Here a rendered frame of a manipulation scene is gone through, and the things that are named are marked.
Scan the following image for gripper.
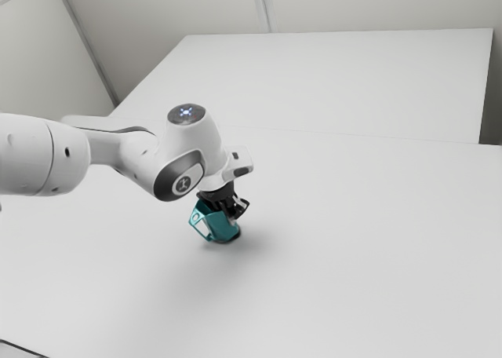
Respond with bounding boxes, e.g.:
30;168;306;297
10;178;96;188
195;181;249;222

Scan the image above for teal faceted mug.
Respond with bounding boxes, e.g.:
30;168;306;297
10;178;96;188
187;199;242;243

